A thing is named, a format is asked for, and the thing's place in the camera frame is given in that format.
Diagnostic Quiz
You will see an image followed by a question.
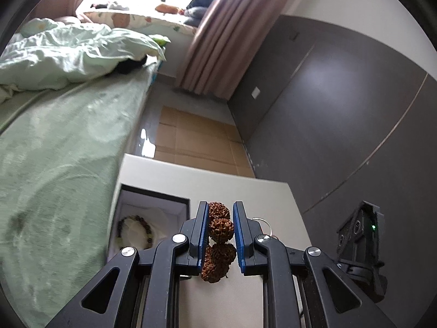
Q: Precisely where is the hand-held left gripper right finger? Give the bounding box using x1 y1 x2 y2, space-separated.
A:
233 201 398 328

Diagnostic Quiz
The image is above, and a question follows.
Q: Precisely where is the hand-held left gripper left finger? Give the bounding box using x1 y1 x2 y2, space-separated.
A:
46 201 209 328

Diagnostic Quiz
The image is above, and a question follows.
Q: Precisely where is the brown rudraksha bead bracelet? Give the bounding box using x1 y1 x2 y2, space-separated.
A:
201 201 237 283

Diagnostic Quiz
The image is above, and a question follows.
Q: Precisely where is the black jewelry box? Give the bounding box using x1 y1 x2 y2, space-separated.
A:
107 184 191 263

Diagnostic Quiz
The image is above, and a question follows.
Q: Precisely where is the silver bangle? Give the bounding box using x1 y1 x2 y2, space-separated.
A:
252 216 274 238

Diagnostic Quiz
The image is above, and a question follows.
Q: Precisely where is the brown cardboard sheet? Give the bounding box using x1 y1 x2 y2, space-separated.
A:
153 106 256 178

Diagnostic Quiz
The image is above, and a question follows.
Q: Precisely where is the bed with green sheet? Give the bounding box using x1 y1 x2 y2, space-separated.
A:
0 58 161 282

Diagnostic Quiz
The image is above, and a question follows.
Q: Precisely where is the black cloth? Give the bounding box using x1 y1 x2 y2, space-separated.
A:
114 56 147 75

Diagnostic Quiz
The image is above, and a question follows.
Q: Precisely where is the floral window seat cushion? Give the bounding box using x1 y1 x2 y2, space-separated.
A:
82 11 197 36

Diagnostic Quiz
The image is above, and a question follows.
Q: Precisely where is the light green quilt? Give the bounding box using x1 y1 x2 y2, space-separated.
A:
0 17 168 103

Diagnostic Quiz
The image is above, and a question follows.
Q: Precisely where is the dark blue cushion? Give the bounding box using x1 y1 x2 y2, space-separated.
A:
184 0 219 26

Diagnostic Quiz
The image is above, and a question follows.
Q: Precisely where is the printed pillow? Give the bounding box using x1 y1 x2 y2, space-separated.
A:
15 16 82 38

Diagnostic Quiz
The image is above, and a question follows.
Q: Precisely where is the dark bead bracelet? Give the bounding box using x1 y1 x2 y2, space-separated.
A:
118 215 154 249

